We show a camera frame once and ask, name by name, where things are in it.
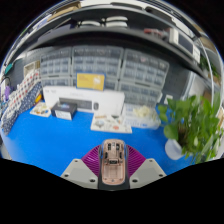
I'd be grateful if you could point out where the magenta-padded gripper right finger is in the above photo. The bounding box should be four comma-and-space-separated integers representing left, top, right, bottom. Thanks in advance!
125, 143, 167, 190

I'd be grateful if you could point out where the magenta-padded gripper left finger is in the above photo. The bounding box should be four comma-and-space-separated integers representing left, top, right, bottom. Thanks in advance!
60, 144, 103, 190

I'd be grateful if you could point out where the transparent pink computer mouse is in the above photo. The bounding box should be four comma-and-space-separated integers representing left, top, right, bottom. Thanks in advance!
100, 138, 127, 185

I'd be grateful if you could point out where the large illustrated card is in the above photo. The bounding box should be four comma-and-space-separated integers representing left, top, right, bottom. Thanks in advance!
89, 113, 133, 135

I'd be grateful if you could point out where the small black box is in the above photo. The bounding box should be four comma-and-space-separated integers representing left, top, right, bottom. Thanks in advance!
50, 101, 78, 121

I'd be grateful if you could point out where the green potted plant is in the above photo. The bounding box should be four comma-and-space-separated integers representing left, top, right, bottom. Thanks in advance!
157, 94, 224, 164

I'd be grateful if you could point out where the long white keyboard box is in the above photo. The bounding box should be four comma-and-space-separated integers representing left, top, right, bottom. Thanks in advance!
42, 85, 126, 116

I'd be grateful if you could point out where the small illustrated card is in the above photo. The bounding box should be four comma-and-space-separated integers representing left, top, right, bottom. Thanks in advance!
29, 101, 53, 118

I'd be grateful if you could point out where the yellow flat box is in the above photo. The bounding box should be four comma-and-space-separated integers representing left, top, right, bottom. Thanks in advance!
75, 72, 106, 92

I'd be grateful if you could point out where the grey drawer cabinet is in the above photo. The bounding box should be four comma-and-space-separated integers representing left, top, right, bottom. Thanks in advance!
39, 46, 74, 88
71, 44, 124, 91
118, 48, 170, 108

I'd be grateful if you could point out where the white plastic crate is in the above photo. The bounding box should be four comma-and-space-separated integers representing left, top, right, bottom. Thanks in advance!
23, 60, 40, 78

